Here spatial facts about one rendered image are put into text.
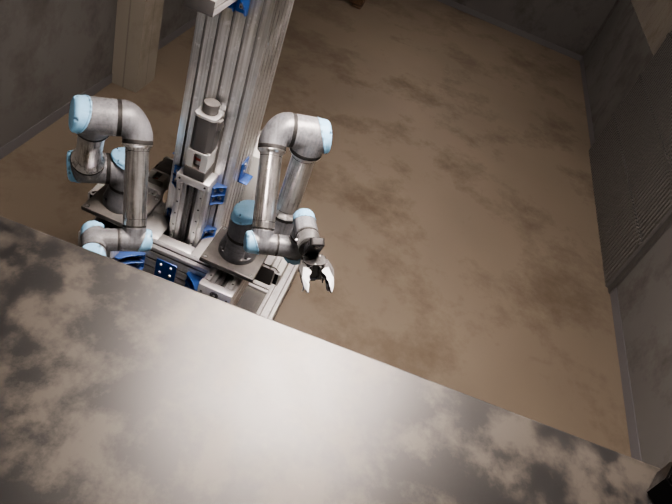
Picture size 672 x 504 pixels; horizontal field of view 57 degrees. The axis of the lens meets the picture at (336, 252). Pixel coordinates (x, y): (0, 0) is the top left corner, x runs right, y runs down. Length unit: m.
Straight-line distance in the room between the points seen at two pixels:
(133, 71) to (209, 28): 3.05
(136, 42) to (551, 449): 4.55
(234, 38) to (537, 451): 1.65
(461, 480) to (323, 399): 0.22
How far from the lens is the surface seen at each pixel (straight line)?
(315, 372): 0.92
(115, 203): 2.53
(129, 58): 5.23
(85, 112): 2.05
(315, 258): 1.91
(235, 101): 2.30
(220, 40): 2.24
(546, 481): 1.00
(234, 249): 2.40
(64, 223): 4.04
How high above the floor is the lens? 2.72
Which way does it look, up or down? 40 degrees down
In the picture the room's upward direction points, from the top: 23 degrees clockwise
